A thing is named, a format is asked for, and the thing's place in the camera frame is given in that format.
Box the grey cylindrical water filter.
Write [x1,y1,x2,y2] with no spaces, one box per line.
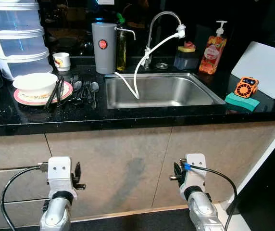
[91,22,137,75]

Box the white cutting board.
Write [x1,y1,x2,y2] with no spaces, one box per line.
[231,41,275,99]

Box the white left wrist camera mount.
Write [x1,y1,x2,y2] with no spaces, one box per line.
[48,156,73,193]

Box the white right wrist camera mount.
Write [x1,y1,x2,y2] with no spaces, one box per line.
[185,154,207,189]

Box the white water hose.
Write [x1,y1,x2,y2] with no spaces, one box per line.
[113,32,179,100]

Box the white bowl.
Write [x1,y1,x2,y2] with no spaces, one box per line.
[12,73,59,97]

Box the white plastic drawer tower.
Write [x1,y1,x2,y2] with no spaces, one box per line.
[0,0,53,80]

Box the pink rimmed plate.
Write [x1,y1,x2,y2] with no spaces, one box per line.
[13,81,74,106]

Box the white faucet nozzle attachment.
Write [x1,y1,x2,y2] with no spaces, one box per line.
[176,25,186,39]

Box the green sponge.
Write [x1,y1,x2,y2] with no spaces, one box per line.
[225,92,261,112]

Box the white cartoon print cup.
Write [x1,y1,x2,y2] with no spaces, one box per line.
[52,52,71,72]

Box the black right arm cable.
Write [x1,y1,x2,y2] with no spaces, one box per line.
[190,166,238,231]

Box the chrome gooseneck faucet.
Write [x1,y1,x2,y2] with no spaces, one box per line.
[144,11,184,70]

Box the beige cabinet door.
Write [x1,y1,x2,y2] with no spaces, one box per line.
[45,126,173,218]
[152,119,275,208]

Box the stainless steel sink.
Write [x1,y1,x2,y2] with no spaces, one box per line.
[104,72,226,109]

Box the black sponge holder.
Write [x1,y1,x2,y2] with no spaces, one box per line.
[174,51,198,71]

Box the oil bottle with green cap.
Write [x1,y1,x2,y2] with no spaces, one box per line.
[116,13,127,72]

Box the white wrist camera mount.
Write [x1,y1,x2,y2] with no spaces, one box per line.
[48,156,73,193]
[185,154,207,189]

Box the orange dish soap pump bottle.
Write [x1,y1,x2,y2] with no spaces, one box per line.
[199,21,227,75]

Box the small orange black fan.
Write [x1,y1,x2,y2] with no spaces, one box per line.
[235,77,259,98]

